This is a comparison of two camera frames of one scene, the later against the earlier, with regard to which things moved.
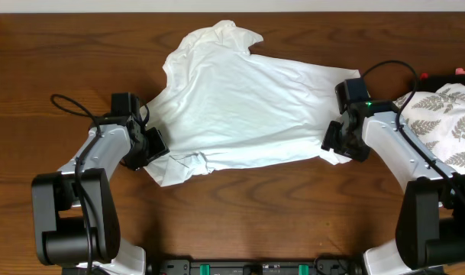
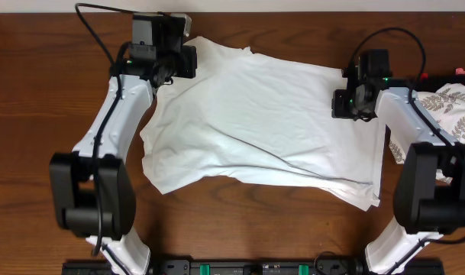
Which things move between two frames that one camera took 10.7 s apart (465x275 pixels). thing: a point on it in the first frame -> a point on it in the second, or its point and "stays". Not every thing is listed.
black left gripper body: x=151 y=145 -> x=180 y=63
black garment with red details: x=434 y=82 stays
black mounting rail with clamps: x=321 y=266 stays
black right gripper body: x=345 y=144 -> x=346 y=105
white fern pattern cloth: x=444 y=121 stays
